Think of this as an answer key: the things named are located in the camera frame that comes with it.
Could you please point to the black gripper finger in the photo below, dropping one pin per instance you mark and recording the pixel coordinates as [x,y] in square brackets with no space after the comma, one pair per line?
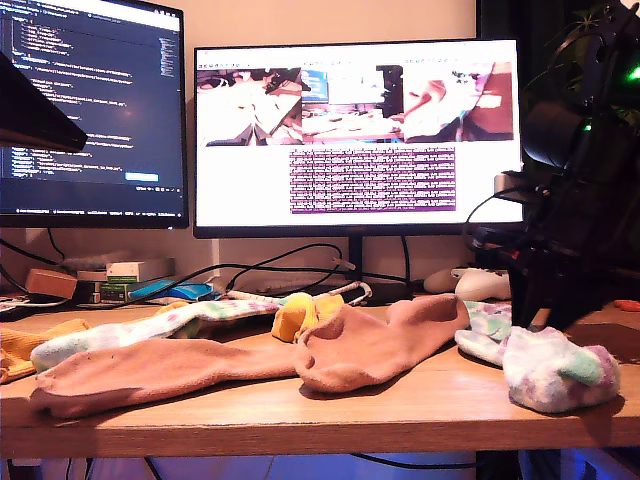
[35,110]
[580,300]
[527,295]

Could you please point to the pastel tie-dye sock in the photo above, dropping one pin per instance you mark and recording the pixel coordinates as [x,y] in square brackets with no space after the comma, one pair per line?
[125,332]
[545,370]

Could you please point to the pink sock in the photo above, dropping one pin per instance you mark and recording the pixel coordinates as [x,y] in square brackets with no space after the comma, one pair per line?
[150,370]
[360,350]

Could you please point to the yellow ribbed sock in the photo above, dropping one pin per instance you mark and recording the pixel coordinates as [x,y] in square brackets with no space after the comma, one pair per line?
[20,350]
[300,315]

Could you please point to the small orange object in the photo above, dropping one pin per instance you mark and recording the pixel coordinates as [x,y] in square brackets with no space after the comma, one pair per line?
[627,305]

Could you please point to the white game controller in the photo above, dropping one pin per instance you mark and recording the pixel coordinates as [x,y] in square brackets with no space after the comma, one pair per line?
[480,285]

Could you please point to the black monitor dark screen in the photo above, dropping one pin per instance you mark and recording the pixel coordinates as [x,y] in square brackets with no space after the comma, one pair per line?
[100,125]

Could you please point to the white and green box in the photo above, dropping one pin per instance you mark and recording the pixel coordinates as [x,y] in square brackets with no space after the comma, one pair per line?
[125,272]

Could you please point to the green box stack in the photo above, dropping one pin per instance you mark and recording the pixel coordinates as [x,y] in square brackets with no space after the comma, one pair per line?
[112,292]

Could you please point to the black notebook with stickers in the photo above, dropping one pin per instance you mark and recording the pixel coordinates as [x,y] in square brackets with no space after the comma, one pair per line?
[20,311]

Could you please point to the black monitor bright screen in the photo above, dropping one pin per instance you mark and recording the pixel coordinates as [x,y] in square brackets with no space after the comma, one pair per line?
[240,185]

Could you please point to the blue packet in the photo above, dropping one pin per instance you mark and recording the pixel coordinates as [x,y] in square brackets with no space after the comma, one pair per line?
[175,291]

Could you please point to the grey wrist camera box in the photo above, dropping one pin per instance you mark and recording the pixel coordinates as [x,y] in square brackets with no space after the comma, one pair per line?
[510,186]

